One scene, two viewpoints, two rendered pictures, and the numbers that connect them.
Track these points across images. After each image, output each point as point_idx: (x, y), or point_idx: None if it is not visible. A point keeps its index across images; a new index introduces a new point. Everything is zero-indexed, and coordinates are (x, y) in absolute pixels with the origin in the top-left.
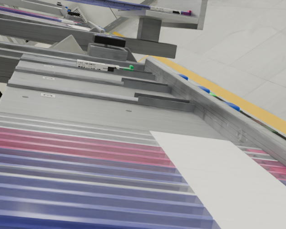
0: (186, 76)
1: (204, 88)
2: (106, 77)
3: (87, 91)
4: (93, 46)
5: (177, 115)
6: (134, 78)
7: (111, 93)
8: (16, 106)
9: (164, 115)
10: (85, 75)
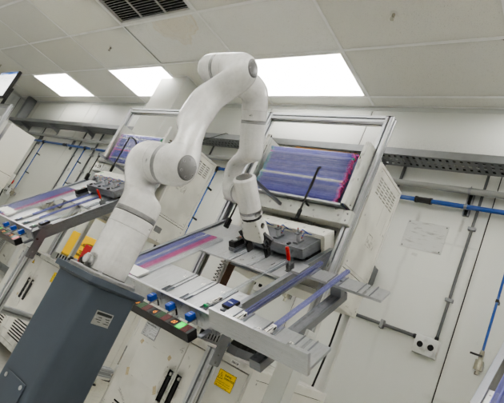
0: (186, 314)
1: (166, 303)
2: (203, 298)
3: (184, 282)
4: None
5: (158, 287)
6: (199, 305)
7: (182, 287)
8: (179, 269)
9: (160, 285)
10: (207, 294)
